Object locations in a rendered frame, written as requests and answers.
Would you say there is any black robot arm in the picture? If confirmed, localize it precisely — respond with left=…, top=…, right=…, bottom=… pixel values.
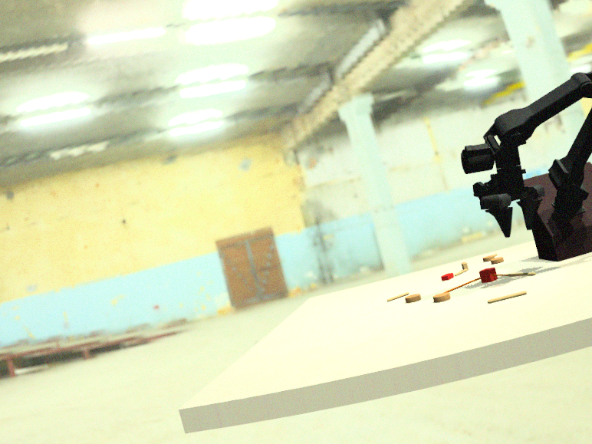
left=460, top=71, right=592, bottom=219

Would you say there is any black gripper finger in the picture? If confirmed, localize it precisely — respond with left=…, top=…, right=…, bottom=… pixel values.
left=517, top=199, right=543, bottom=231
left=485, top=207, right=513, bottom=238

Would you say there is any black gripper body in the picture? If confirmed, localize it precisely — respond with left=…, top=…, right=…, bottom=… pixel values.
left=480, top=165, right=545, bottom=210

